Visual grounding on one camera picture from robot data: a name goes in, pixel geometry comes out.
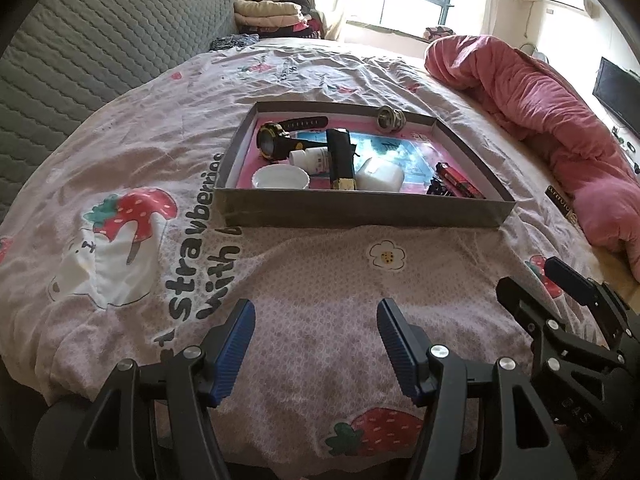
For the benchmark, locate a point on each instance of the grey quilted headboard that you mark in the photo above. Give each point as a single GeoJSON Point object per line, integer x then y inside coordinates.
{"type": "Point", "coordinates": [71, 57]}

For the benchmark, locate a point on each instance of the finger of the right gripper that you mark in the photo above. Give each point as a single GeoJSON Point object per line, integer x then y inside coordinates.
{"type": "Point", "coordinates": [550, 339]}
{"type": "Point", "coordinates": [613, 315]}

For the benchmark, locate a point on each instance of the stack of folded clothes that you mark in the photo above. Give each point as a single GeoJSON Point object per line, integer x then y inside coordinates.
{"type": "Point", "coordinates": [278, 19]}

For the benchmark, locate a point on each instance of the white bottle cap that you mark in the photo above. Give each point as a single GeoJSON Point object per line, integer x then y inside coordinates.
{"type": "Point", "coordinates": [280, 177]}

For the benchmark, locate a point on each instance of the pink rolled quilt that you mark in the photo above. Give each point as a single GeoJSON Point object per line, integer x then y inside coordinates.
{"type": "Point", "coordinates": [539, 107]}

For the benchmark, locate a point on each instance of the white earbuds case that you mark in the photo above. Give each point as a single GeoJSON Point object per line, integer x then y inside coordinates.
{"type": "Point", "coordinates": [379, 175]}

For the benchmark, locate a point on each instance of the black yellow wristwatch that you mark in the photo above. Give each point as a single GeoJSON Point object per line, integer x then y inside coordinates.
{"type": "Point", "coordinates": [275, 142]}

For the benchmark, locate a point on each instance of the black television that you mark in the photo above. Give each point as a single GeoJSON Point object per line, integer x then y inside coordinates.
{"type": "Point", "coordinates": [619, 92]}

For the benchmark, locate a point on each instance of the pink blue children's book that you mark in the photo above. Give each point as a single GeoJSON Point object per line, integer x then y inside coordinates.
{"type": "Point", "coordinates": [416, 149]}

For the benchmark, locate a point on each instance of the black gold rectangular box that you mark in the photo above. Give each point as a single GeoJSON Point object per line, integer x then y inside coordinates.
{"type": "Point", "coordinates": [341, 155]}

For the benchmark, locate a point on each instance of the pink strawberry bed sheet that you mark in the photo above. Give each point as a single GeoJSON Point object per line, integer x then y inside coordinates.
{"type": "Point", "coordinates": [112, 252]}

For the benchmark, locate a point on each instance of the shallow grey cardboard box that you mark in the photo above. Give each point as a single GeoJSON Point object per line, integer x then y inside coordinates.
{"type": "Point", "coordinates": [312, 208]}

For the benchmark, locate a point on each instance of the black binder clip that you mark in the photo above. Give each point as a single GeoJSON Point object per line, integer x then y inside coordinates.
{"type": "Point", "coordinates": [439, 188]}

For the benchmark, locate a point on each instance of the brass pipe fitting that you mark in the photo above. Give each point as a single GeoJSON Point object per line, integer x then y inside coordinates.
{"type": "Point", "coordinates": [390, 120]}

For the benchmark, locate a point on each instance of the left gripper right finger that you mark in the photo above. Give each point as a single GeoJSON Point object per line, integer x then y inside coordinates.
{"type": "Point", "coordinates": [483, 421]}

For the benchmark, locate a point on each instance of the red lighter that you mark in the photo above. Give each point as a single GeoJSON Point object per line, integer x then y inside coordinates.
{"type": "Point", "coordinates": [458, 181]}

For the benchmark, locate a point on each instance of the white pill bottle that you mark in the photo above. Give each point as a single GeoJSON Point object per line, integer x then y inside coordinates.
{"type": "Point", "coordinates": [312, 160]}

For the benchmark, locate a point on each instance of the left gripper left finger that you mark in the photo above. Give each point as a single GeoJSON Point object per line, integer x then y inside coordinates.
{"type": "Point", "coordinates": [118, 439]}

